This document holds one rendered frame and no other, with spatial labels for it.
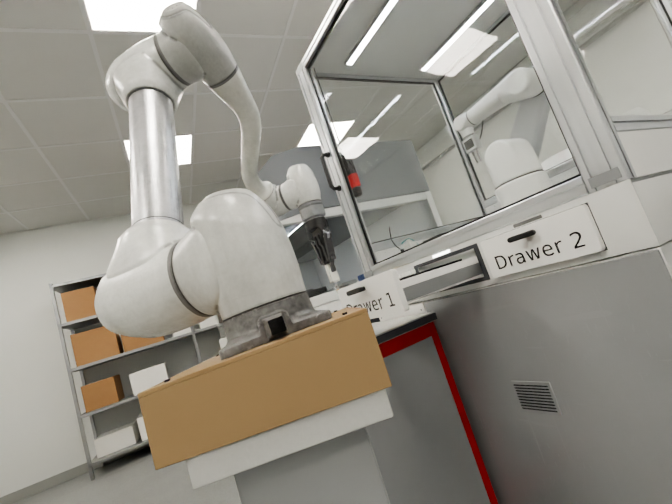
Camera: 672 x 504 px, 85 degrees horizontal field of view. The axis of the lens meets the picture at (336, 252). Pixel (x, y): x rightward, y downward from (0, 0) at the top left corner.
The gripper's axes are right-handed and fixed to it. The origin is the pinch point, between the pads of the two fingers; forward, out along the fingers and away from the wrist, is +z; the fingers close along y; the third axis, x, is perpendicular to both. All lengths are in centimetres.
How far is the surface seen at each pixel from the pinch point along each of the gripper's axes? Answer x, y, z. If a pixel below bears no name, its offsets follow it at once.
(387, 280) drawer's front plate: 5.5, -38.1, 9.0
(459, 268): -19.9, -37.9, 12.0
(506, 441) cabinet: -28, -24, 68
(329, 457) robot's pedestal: 42, -61, 31
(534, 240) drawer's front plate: -27, -58, 11
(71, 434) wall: 154, 402, 58
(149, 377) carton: 69, 350, 26
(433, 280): -8.5, -38.6, 12.8
